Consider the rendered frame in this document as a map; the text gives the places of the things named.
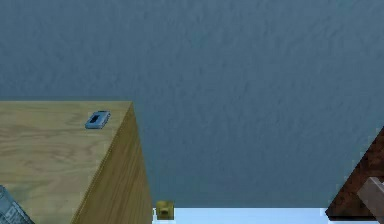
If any light wooden cabinet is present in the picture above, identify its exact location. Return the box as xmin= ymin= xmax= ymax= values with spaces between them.
xmin=0 ymin=100 xmax=154 ymax=224

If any grey-brown wooden bar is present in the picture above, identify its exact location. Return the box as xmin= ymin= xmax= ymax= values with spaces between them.
xmin=357 ymin=176 xmax=384 ymax=224

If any small blue-grey flat device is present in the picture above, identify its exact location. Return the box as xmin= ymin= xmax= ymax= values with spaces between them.
xmin=84 ymin=110 xmax=112 ymax=130

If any small yellow-brown block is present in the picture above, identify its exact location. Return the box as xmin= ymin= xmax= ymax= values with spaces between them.
xmin=155 ymin=200 xmax=175 ymax=221

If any grey patterned carton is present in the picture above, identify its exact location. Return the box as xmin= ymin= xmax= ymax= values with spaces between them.
xmin=0 ymin=185 xmax=36 ymax=224

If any dark brown wooden furniture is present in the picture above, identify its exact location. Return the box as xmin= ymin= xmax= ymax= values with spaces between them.
xmin=324 ymin=126 xmax=384 ymax=222

